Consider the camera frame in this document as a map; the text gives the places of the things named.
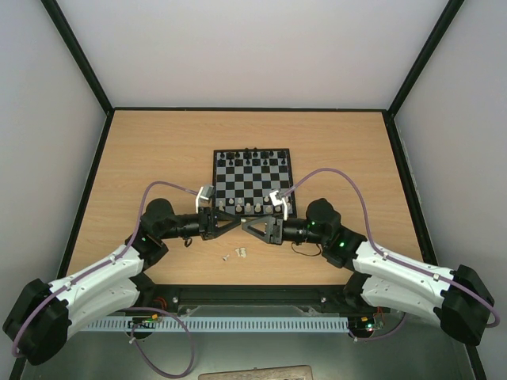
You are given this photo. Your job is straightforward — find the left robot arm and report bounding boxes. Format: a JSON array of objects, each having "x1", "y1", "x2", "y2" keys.
[{"x1": 2, "y1": 198, "x2": 241, "y2": 365}]

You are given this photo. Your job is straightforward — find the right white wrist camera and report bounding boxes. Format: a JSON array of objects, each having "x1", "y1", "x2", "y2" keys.
[{"x1": 269, "y1": 189, "x2": 288, "y2": 221}]

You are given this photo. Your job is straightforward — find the left controller board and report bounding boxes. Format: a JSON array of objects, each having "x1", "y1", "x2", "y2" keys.
[{"x1": 127, "y1": 313, "x2": 164, "y2": 329}]

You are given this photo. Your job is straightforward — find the black chess pieces row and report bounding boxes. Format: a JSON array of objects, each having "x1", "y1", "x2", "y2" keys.
[{"x1": 213, "y1": 148, "x2": 290, "y2": 168}]

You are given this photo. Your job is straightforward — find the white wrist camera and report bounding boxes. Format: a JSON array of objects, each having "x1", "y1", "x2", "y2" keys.
[
  {"x1": 269, "y1": 189, "x2": 288, "y2": 221},
  {"x1": 195, "y1": 184, "x2": 215, "y2": 213}
]

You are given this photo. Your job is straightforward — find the light blue cable duct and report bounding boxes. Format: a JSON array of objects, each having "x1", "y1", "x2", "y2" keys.
[{"x1": 84, "y1": 315, "x2": 349, "y2": 333}]

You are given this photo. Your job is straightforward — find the white chess pieces pile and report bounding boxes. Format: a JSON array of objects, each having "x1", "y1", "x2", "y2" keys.
[{"x1": 235, "y1": 247, "x2": 247, "y2": 258}]

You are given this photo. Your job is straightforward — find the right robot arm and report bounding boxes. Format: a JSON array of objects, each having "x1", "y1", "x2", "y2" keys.
[{"x1": 242, "y1": 198, "x2": 494, "y2": 346}]

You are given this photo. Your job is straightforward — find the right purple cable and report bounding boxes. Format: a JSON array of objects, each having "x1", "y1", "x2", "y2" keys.
[{"x1": 283, "y1": 168, "x2": 501, "y2": 342}]

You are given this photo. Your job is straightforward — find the right green controller board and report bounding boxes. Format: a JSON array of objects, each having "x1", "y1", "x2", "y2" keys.
[{"x1": 351, "y1": 313, "x2": 386, "y2": 332}]

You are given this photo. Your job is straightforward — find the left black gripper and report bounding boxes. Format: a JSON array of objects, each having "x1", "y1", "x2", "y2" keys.
[{"x1": 161, "y1": 206, "x2": 242, "y2": 239}]

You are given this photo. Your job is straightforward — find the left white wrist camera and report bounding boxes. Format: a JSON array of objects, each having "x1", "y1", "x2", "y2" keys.
[{"x1": 195, "y1": 184, "x2": 215, "y2": 213}]

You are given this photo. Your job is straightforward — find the black aluminium frame rail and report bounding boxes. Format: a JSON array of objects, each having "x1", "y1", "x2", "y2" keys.
[{"x1": 7, "y1": 283, "x2": 486, "y2": 380}]

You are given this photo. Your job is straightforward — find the black and silver chessboard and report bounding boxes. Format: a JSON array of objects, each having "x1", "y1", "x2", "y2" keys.
[{"x1": 212, "y1": 155, "x2": 297, "y2": 218}]

